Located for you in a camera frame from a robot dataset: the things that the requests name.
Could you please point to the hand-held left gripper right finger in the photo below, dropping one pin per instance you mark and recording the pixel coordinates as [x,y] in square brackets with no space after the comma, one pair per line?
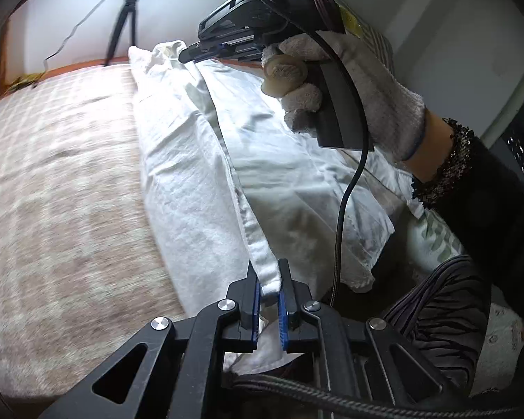
[283,318]

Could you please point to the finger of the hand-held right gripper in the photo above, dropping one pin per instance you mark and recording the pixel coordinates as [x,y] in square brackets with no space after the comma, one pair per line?
[196,52]

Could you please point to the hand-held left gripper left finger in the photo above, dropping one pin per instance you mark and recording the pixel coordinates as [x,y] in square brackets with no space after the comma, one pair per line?
[256,314]

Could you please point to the white garment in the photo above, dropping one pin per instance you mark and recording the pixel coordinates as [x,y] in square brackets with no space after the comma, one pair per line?
[192,183]

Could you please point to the person's right hand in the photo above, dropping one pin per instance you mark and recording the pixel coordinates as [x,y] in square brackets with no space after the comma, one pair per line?
[375,78]

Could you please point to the black tripod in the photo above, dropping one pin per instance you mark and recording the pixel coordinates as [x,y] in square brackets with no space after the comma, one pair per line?
[124,17]

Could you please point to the orange bed sheet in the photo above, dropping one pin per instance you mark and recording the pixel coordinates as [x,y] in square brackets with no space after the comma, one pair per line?
[70,64]

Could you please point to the dark striped garment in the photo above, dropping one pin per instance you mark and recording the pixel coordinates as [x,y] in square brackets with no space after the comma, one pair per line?
[441,314]

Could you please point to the yellow green patterned cloth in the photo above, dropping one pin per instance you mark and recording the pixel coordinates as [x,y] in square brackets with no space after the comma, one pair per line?
[26,80]

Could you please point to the white green striped pillow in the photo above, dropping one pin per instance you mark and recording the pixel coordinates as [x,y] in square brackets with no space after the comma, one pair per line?
[436,235]

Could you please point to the beige checked blanket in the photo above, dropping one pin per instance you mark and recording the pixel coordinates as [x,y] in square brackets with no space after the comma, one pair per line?
[61,183]

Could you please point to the white speckled cloth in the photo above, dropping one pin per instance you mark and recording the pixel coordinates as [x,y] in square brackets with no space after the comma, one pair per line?
[502,349]

